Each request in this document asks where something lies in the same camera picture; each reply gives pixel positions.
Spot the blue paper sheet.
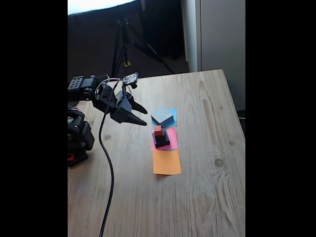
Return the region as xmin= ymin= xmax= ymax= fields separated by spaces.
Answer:
xmin=152 ymin=107 xmax=178 ymax=128

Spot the medium dark foam block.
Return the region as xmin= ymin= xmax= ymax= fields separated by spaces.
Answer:
xmin=152 ymin=130 xmax=171 ymax=150

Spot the white cabinet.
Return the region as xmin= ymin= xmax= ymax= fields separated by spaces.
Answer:
xmin=181 ymin=0 xmax=246 ymax=112

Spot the small black foam block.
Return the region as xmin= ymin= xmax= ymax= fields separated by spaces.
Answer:
xmin=155 ymin=128 xmax=166 ymax=144

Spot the red and black table clamp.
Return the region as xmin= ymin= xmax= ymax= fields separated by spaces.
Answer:
xmin=68 ymin=149 xmax=89 ymax=167

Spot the black tripod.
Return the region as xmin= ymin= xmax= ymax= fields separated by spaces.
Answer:
xmin=110 ymin=14 xmax=175 ymax=81

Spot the orange paper sheet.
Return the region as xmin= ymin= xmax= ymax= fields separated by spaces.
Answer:
xmin=153 ymin=150 xmax=182 ymax=176

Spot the black cable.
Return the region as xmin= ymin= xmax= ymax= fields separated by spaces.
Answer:
xmin=98 ymin=81 xmax=124 ymax=237

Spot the pink paper sheet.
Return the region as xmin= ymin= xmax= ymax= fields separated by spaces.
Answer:
xmin=150 ymin=127 xmax=178 ymax=152

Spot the large grey foam block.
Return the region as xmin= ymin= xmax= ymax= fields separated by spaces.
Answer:
xmin=151 ymin=108 xmax=174 ymax=128

